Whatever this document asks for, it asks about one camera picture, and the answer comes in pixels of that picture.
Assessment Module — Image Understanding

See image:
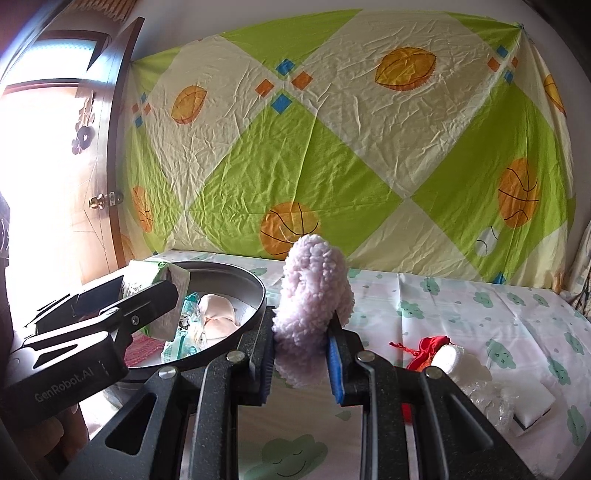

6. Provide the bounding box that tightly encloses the green white tissue pack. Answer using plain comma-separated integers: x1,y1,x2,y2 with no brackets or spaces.
120,260,190,341

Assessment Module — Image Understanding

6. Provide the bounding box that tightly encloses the pink-edged white knitted cloth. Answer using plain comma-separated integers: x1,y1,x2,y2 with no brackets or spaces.
124,331,165,368

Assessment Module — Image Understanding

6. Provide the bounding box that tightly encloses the teal white wet-wipe packet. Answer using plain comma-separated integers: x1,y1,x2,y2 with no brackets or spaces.
160,292,204,363

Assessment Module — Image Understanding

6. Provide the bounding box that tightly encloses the red gold drawstring pouch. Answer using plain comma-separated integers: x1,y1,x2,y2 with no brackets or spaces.
388,335,452,425

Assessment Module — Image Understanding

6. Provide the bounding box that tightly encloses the pale pink soft cloth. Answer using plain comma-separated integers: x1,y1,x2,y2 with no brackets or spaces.
198,294,239,348

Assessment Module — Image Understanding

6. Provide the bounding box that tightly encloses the person's left hand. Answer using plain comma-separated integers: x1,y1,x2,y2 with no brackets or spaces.
9,404,89,479

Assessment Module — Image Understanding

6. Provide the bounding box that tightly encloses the white bottle in plastic bag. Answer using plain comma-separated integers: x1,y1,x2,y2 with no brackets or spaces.
431,344,517,435

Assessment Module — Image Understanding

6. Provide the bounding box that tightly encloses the round black metal tin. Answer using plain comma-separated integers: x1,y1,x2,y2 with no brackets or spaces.
119,260,266,389

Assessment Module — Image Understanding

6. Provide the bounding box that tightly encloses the cloud-print white tablecloth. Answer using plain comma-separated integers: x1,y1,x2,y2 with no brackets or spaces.
82,249,591,480

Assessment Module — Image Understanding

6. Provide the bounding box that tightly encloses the brass door knob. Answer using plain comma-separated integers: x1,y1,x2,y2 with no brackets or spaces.
88,191,124,210

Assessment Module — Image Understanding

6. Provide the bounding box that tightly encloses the plaid checked storage bag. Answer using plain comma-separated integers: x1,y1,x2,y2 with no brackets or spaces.
560,226,591,319

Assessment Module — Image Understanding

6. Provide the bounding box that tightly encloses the brown wooden door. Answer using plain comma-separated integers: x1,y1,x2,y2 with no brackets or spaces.
1,18,143,326

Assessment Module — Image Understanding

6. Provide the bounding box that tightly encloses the green cream sports-print sheet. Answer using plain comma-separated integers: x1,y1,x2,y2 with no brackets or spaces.
119,9,575,288

